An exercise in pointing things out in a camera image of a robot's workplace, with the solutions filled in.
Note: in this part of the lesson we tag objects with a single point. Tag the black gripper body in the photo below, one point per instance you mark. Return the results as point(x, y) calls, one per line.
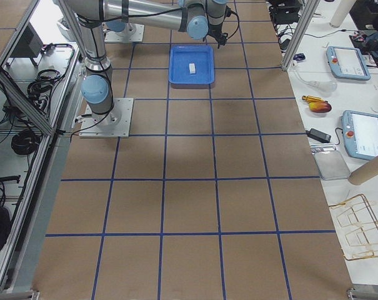
point(218, 31)

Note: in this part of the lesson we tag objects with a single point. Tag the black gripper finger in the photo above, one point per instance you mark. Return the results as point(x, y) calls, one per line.
point(222, 39)

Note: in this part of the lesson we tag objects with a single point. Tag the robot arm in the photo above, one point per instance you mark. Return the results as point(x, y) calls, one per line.
point(196, 18)

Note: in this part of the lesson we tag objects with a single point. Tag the blue plastic tray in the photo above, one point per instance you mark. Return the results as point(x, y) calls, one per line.
point(180, 58)

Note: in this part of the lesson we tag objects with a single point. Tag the silver metal tray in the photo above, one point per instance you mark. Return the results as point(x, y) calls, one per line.
point(331, 165)

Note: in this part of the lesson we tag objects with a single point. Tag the mango fruit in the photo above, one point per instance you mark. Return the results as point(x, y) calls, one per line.
point(320, 107)

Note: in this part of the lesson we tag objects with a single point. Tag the teach pendant far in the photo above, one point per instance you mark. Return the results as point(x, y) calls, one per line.
point(347, 63)

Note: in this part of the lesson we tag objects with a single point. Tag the teach pendant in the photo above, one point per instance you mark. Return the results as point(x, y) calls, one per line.
point(347, 63)
point(360, 133)

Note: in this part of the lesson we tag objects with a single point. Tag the black power adapter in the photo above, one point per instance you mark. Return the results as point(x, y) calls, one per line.
point(318, 135)

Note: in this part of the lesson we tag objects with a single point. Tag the teach pendant near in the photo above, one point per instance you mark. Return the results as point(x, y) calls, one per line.
point(360, 133)

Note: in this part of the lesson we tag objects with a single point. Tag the cardboard tube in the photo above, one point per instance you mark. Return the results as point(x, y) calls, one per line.
point(364, 173)

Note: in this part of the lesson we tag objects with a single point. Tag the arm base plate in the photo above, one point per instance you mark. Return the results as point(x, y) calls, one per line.
point(116, 124)
point(132, 33)

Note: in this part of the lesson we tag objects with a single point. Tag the aluminium frame post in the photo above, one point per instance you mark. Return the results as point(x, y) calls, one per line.
point(300, 30)

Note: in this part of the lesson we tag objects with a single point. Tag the gold screwdriver handle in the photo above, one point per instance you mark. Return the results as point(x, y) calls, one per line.
point(312, 99)

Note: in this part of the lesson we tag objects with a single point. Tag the gold wire rack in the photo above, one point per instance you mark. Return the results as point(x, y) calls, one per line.
point(356, 225)

